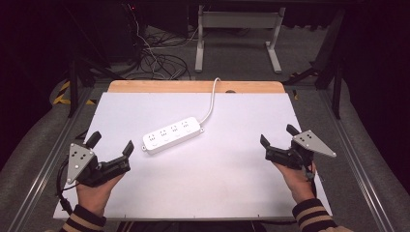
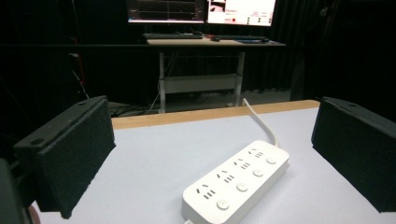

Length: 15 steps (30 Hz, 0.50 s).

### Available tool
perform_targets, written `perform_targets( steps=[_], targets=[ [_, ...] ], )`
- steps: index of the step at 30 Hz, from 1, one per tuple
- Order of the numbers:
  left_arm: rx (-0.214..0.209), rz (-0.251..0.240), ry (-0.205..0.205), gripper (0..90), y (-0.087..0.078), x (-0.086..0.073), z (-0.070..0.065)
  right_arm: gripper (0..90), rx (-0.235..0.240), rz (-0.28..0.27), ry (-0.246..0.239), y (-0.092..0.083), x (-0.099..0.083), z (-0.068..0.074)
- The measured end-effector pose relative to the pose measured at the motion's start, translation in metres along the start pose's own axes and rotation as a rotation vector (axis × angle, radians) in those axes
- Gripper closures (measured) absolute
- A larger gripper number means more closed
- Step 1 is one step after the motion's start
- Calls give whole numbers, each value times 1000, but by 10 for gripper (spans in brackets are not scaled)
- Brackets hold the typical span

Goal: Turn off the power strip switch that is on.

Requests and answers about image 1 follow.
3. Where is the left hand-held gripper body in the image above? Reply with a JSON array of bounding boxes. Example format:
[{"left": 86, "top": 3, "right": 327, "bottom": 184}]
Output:
[{"left": 66, "top": 142, "right": 132, "bottom": 189}]

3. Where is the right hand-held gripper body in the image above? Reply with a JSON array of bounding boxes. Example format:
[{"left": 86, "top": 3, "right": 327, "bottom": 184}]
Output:
[{"left": 264, "top": 129, "right": 338, "bottom": 172}]

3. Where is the person's left hand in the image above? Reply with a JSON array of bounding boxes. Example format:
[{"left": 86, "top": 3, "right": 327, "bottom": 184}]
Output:
[{"left": 75, "top": 172, "right": 127, "bottom": 218}]

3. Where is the person's right hand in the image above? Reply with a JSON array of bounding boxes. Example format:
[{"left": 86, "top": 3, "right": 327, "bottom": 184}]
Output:
[{"left": 273, "top": 160, "right": 318, "bottom": 205}]

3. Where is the white power strip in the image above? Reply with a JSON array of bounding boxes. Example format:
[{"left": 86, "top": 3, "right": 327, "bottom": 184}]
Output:
[{"left": 140, "top": 116, "right": 205, "bottom": 155}]

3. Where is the yellow black hazard tape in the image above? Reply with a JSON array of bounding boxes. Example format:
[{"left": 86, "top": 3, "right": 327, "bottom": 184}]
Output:
[{"left": 52, "top": 80, "right": 97, "bottom": 106}]

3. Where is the black metal stand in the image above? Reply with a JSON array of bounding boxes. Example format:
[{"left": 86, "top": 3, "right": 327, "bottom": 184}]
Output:
[
  {"left": 283, "top": 9, "right": 346, "bottom": 120},
  {"left": 62, "top": 6, "right": 125, "bottom": 119}
]

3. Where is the white board table cover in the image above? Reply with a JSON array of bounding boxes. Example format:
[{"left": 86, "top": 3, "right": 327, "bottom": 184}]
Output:
[{"left": 52, "top": 92, "right": 333, "bottom": 221}]

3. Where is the aluminium floor rail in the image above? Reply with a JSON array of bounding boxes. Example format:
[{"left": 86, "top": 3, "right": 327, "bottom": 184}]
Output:
[
  {"left": 6, "top": 86, "right": 95, "bottom": 232},
  {"left": 317, "top": 90, "right": 395, "bottom": 232}
]

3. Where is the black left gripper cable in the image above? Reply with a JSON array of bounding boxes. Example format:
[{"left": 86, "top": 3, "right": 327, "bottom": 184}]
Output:
[{"left": 56, "top": 158, "right": 80, "bottom": 217}]

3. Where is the white power strip cable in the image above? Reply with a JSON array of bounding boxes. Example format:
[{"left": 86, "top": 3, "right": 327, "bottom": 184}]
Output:
[{"left": 198, "top": 76, "right": 222, "bottom": 126}]

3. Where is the tangle of floor cables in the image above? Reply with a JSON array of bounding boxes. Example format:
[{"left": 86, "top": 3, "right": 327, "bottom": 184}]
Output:
[{"left": 129, "top": 3, "right": 201, "bottom": 81}]

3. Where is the white metal stand frame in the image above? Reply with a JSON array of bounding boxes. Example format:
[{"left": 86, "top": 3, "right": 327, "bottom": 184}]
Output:
[{"left": 193, "top": 4, "right": 287, "bottom": 74}]

